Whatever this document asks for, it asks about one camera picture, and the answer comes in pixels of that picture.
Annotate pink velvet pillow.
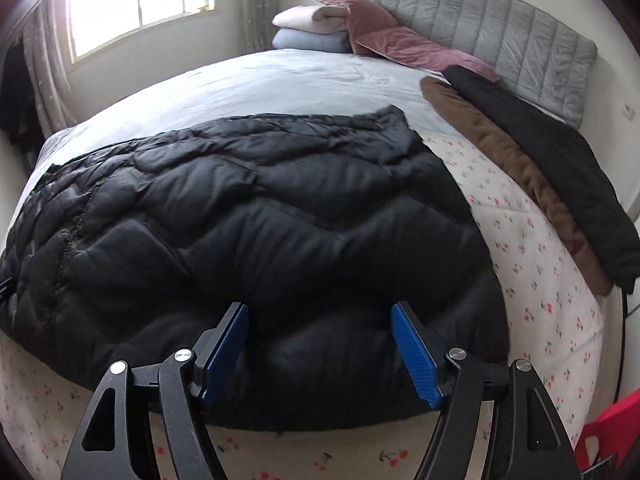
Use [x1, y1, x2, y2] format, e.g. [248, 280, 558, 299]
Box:
[316, 0, 500, 82]

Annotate patterned grey curtain left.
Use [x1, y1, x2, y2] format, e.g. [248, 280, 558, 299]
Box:
[22, 0, 78, 139]

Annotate red plastic stool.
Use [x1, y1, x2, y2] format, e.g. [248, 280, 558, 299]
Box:
[575, 390, 639, 479]

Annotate cherry print white blanket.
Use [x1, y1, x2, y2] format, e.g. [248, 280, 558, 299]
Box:
[1, 133, 604, 479]

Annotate patterned grey curtain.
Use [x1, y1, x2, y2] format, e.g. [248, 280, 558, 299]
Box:
[240, 0, 278, 54]
[22, 0, 78, 139]

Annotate black fleece garment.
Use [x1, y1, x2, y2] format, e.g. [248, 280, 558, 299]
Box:
[444, 66, 639, 295]

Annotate grey padded headboard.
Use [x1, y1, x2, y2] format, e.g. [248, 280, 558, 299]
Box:
[370, 0, 598, 128]

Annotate folded cream blanket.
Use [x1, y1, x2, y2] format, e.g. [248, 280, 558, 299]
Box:
[272, 6, 347, 35]

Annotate light blue bed sheet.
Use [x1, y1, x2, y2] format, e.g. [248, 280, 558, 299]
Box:
[29, 48, 461, 196]

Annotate brown garment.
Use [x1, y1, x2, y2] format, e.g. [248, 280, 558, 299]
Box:
[420, 76, 613, 296]

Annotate patterned grey curtain right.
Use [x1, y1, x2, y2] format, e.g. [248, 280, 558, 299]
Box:
[240, 0, 278, 54]

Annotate black quilted puffer jacket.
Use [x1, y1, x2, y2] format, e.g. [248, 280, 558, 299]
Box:
[1, 106, 510, 430]

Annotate dark clothes hanging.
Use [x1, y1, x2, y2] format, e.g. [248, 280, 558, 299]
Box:
[1, 38, 44, 157]

